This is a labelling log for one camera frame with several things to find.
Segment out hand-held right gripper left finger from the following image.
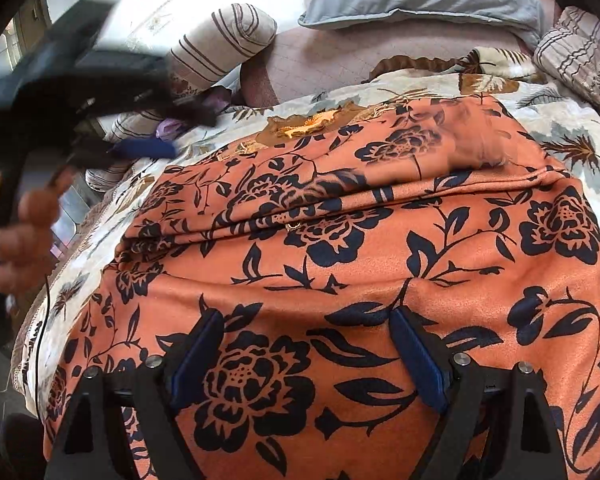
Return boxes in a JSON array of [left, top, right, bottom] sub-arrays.
[[44, 308, 226, 480]]

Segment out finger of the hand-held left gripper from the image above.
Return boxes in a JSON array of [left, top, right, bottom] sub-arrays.
[[142, 87, 218, 130], [62, 139, 177, 173]]

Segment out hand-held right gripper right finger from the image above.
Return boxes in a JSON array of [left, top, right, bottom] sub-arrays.
[[389, 306, 569, 480]]

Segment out orange floral garment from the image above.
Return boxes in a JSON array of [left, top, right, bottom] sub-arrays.
[[42, 94, 600, 480]]

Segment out person's left hand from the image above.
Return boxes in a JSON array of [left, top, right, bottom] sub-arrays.
[[0, 164, 77, 317]]

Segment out purple cloth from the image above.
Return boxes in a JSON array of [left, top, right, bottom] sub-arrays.
[[154, 86, 232, 142]]

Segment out beige striped bolster pillow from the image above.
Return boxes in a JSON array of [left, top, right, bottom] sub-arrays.
[[84, 2, 279, 193]]

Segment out pink bed sheet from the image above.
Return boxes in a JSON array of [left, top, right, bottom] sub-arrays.
[[239, 0, 573, 110]]

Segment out cream leaf print blanket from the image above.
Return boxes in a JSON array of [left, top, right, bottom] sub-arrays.
[[10, 46, 600, 413]]

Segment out grey striped floral pillow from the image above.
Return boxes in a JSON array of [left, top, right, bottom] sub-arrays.
[[532, 6, 600, 127]]

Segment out thin black cable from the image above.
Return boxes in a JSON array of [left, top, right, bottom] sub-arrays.
[[32, 269, 51, 423]]

